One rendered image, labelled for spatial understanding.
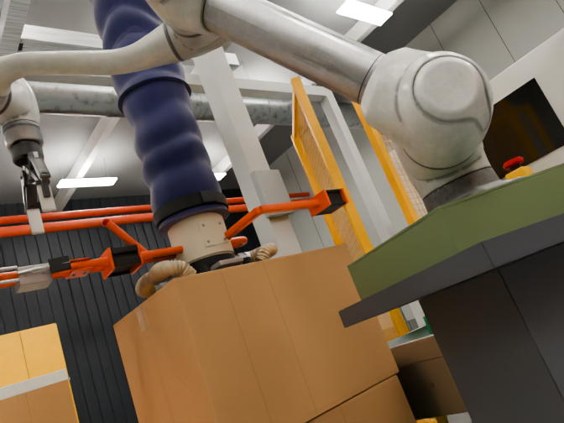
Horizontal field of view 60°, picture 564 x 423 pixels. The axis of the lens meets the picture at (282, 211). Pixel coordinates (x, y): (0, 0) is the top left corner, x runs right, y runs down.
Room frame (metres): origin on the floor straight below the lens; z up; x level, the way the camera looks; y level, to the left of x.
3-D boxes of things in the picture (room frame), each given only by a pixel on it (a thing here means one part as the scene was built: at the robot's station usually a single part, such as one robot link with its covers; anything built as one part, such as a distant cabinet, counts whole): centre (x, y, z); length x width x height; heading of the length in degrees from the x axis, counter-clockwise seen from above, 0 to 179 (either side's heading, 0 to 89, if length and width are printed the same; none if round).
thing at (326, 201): (1.41, -0.14, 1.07); 0.09 x 0.08 x 0.05; 42
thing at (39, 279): (1.09, 0.60, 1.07); 0.07 x 0.07 x 0.04; 42
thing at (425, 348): (1.66, -0.06, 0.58); 0.70 x 0.03 x 0.06; 43
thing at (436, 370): (1.66, -0.06, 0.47); 0.70 x 0.03 x 0.15; 43
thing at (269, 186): (2.84, 0.01, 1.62); 0.20 x 0.05 x 0.30; 133
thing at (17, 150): (1.11, 0.56, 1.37); 0.08 x 0.07 x 0.09; 42
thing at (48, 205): (1.06, 0.52, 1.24); 0.03 x 0.01 x 0.07; 132
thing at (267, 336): (1.41, 0.21, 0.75); 0.60 x 0.40 x 0.40; 134
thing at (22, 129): (1.11, 0.56, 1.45); 0.09 x 0.09 x 0.06
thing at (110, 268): (1.23, 0.45, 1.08); 0.10 x 0.08 x 0.06; 42
